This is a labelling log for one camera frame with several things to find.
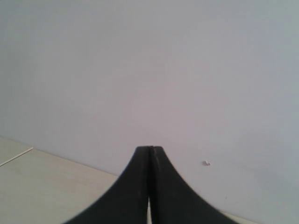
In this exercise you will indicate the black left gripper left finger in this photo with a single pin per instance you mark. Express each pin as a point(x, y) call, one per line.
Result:
point(126, 201)

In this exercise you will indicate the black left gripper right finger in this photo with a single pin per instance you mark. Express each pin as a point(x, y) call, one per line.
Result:
point(172, 200)

